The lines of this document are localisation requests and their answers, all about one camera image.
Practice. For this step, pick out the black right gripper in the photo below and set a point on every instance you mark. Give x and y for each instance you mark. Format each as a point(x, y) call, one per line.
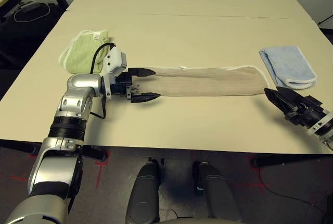
point(307, 112)

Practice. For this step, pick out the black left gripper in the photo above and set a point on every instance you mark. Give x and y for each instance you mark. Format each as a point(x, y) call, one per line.
point(122, 86)

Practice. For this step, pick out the beige towel with white trim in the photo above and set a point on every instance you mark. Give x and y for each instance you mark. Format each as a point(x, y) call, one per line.
point(208, 80)

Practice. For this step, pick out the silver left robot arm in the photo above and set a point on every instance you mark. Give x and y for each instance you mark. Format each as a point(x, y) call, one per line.
point(54, 166)

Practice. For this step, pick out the light blue folded towel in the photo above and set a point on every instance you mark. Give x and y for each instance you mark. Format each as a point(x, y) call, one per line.
point(286, 62)

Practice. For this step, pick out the green folded towel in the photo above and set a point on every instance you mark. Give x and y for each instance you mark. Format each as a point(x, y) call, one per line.
point(80, 54)

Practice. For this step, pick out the black tripod stand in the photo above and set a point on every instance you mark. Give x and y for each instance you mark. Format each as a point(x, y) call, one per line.
point(326, 20)

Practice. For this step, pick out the grey right robot leg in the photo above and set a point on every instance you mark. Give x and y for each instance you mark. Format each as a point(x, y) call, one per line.
point(216, 195)

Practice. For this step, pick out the black bag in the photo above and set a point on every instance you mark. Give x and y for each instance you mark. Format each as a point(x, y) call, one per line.
point(26, 31)

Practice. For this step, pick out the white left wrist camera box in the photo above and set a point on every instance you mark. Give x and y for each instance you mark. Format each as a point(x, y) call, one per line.
point(114, 61)

